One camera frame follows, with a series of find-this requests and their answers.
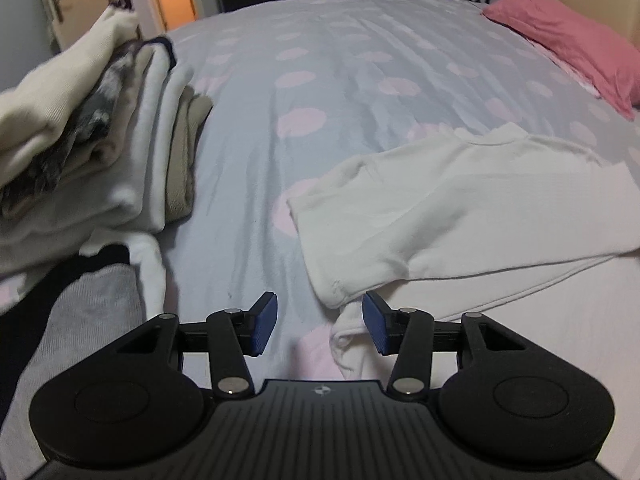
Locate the grey ribbed garment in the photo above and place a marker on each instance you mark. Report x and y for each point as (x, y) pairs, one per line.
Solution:
(85, 310)

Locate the light pink pillow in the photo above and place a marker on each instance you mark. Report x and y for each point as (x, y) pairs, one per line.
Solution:
(575, 72)

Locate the bed with dotted sheet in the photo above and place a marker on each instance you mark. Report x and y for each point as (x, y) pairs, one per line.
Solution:
(325, 60)

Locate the beige room door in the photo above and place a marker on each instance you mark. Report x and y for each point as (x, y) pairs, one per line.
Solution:
(75, 10)

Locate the white cloth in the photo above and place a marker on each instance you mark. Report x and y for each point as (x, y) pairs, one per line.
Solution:
(150, 270)

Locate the dark folded garment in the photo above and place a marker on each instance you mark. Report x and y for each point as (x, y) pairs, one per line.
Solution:
(55, 272)

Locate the stack of folded clothes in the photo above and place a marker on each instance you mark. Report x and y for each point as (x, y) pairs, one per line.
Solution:
(75, 110)

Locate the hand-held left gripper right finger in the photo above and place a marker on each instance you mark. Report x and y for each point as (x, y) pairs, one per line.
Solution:
(376, 324)

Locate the white long-sleeve shirt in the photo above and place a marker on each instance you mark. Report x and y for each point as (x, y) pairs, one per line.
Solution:
(450, 200)

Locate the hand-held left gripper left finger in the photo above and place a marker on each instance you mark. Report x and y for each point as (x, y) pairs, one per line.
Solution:
(264, 324)

